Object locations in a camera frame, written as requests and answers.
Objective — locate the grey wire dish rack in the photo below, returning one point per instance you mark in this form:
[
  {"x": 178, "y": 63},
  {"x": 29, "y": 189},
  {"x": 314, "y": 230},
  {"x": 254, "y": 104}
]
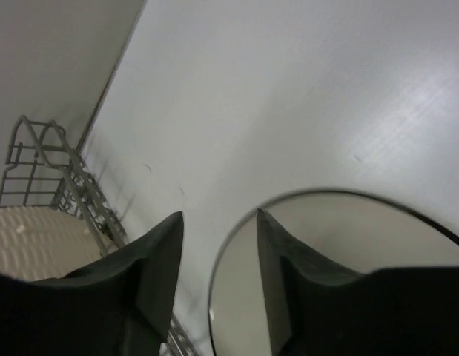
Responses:
[{"x": 42, "y": 170}]

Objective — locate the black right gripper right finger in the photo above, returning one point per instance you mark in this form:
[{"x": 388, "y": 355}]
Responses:
[{"x": 315, "y": 306}]

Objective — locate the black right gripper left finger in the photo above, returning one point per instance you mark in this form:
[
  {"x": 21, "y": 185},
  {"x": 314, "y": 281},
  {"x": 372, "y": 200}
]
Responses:
[{"x": 119, "y": 305}]

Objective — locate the white plate red characters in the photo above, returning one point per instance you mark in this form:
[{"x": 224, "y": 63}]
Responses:
[{"x": 39, "y": 243}]

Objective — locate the cream plate tree drawing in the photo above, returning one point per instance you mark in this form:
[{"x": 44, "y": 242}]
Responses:
[{"x": 360, "y": 231}]

